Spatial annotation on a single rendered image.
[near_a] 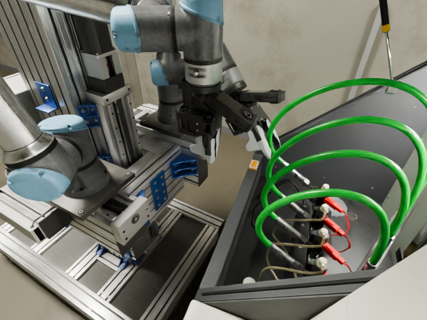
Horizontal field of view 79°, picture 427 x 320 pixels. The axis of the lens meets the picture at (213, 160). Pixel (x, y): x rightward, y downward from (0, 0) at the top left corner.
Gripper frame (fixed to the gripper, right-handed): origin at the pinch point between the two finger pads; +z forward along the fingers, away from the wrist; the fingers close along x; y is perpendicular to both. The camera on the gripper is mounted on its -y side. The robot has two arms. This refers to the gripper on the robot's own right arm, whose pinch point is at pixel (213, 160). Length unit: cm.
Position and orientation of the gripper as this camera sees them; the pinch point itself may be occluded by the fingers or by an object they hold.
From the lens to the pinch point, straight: 65.0
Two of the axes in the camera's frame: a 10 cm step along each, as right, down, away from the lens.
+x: -3.4, 5.8, -7.4
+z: 0.0, 7.9, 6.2
